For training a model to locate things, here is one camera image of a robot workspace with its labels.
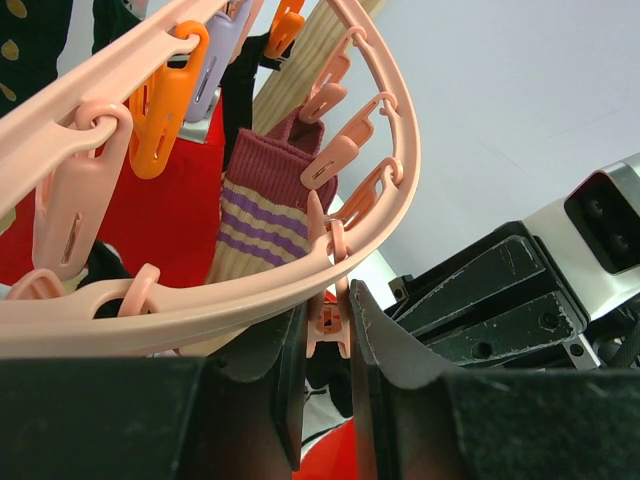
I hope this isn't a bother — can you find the maroon striped beige sock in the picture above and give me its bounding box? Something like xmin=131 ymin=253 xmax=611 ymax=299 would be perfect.
xmin=206 ymin=108 xmax=325 ymax=283

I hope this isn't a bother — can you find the red plastic tray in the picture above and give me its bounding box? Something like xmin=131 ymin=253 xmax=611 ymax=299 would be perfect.
xmin=292 ymin=419 xmax=358 ymax=480

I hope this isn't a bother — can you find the green yellow dotted sock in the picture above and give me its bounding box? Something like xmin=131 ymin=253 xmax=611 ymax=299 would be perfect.
xmin=1 ymin=0 xmax=148 ymax=115

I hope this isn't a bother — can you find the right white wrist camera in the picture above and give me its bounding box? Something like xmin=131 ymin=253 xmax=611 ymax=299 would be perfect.
xmin=524 ymin=154 xmax=639 ymax=321

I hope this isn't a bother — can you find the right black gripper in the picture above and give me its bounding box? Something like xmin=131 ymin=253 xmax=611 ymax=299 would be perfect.
xmin=385 ymin=221 xmax=639 ymax=370

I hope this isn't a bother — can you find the red santa sock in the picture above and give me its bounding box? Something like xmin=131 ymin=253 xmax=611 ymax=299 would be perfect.
xmin=0 ymin=97 xmax=226 ymax=289

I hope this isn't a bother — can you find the wooden hanger rack frame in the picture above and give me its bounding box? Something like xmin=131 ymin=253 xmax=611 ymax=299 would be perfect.
xmin=249 ymin=0 xmax=396 ymax=139

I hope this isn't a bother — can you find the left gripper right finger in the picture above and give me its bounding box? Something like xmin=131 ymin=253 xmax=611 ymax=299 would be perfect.
xmin=349 ymin=280 xmax=639 ymax=479

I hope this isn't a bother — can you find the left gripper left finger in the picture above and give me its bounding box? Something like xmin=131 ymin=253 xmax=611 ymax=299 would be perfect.
xmin=1 ymin=305 xmax=307 ymax=479

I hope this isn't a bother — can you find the black white striped sock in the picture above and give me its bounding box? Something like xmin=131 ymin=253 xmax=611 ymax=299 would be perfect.
xmin=220 ymin=32 xmax=282 ymax=171

